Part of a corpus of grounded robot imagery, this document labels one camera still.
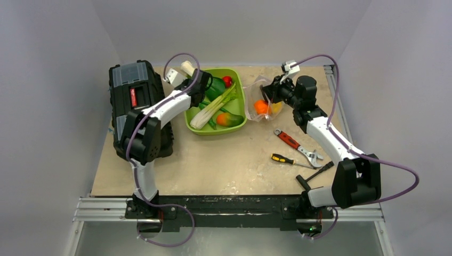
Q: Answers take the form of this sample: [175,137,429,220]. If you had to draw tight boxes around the black toolbox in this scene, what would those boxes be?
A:
[109,60,174,164]

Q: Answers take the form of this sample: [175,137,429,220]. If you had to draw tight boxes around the yellow toy pear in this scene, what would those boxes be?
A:
[270,102,284,115]

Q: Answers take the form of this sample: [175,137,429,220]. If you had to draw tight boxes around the yellow black screwdriver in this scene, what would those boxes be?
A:
[271,153,316,170]

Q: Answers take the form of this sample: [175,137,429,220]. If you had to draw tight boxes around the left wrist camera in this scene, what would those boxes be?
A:
[165,68,185,87]

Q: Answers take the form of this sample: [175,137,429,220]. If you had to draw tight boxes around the toy mango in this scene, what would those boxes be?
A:
[216,113,244,127]

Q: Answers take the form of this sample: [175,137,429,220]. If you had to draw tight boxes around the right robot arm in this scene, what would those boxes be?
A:
[261,76,381,217]

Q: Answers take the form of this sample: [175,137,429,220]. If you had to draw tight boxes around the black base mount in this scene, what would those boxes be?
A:
[125,194,334,234]

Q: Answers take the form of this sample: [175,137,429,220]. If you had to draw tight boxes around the red toy tomato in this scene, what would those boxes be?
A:
[222,76,233,88]

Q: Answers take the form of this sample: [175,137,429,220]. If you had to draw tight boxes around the toy leek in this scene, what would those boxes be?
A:
[181,61,226,101]

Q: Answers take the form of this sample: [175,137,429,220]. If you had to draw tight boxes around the black hammer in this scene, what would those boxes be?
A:
[295,161,334,191]

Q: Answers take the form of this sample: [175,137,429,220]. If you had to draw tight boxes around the orange toy tangerine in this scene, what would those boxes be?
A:
[253,100,272,115]

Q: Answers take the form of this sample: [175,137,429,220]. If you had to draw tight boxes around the red adjustable wrench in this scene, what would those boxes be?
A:
[274,129,324,168]

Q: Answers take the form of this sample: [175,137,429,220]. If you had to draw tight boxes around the green toy chili pepper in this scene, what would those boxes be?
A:
[198,101,231,130]

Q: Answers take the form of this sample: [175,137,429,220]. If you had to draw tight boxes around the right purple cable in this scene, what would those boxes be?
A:
[286,53,420,241]

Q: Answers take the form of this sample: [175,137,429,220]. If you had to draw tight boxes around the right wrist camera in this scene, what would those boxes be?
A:
[280,60,300,84]

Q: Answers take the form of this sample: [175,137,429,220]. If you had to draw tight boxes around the green plastic tray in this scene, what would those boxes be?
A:
[184,67,247,136]

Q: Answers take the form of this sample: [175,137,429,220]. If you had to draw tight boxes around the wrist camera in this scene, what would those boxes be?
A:
[280,60,300,84]
[165,68,185,87]

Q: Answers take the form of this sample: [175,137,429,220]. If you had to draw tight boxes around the aluminium frame rail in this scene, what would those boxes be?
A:
[63,65,394,256]

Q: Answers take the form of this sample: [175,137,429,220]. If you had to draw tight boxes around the clear zip top bag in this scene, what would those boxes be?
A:
[244,76,277,122]

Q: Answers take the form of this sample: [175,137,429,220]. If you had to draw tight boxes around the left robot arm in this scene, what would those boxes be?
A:
[112,70,213,218]

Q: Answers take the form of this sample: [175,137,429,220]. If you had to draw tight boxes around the toy celery stalk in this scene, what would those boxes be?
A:
[189,83,237,130]

